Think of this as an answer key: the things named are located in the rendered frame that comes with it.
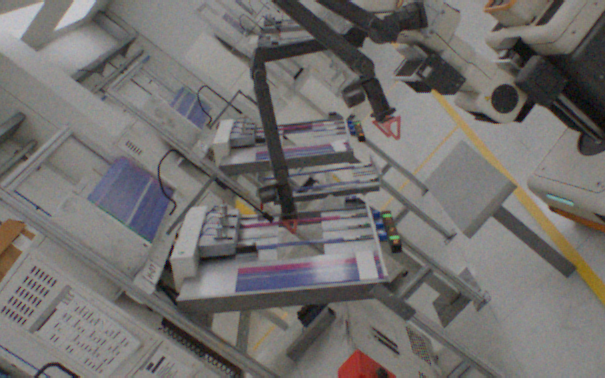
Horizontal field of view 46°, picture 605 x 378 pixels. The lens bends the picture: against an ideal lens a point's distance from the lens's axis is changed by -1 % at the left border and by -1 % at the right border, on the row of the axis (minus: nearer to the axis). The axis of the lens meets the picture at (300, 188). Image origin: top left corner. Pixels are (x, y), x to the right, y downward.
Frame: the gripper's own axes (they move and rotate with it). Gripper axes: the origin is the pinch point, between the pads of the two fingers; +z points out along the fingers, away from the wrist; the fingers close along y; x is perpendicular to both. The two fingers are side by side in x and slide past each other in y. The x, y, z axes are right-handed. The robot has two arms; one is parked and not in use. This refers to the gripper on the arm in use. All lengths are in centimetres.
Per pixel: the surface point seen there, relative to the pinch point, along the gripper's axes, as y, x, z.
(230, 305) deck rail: 48, -23, 1
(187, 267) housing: 29.1, -37.8, -6.4
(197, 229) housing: 4.8, -35.8, -10.3
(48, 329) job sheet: 48, -86, -2
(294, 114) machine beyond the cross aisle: -451, -3, 71
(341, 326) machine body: 24.3, 12.0, 31.8
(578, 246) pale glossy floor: 2, 112, 29
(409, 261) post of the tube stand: -38, 48, 43
